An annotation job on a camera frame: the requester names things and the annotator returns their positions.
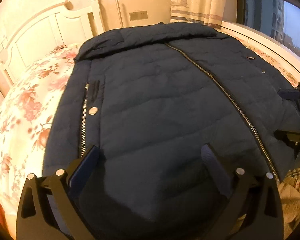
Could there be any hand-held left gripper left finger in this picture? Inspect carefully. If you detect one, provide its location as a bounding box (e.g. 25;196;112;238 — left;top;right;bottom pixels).
16;145;100;240

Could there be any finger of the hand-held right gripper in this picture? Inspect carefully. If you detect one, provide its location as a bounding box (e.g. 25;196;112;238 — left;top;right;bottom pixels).
277;82;300;120
275;127;300;167

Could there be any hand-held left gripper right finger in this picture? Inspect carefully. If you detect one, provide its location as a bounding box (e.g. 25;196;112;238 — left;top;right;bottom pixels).
201;144;283;240

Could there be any navy quilted jacket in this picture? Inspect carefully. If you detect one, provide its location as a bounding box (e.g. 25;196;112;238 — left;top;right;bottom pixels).
41;22;300;240

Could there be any white window sill bench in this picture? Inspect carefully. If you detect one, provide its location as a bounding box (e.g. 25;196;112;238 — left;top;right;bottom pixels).
221;21;300;80

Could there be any beige floral blanket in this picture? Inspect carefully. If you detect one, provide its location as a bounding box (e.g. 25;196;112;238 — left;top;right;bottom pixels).
275;166;300;240

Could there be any floral bed sheet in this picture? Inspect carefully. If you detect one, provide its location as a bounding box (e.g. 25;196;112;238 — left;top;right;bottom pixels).
0;27;300;210

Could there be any window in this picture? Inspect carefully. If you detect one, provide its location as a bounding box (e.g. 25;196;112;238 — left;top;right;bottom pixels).
236;0;300;65

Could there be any sailboat print curtain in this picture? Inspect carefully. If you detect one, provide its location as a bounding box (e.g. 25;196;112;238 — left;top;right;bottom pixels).
170;0;238;29

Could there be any white bed headboard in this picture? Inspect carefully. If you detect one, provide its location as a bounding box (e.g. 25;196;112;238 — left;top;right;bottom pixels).
0;0;105;85

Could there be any wall socket panel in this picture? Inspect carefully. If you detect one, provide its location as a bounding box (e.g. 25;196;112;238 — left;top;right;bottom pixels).
129;11;148;20

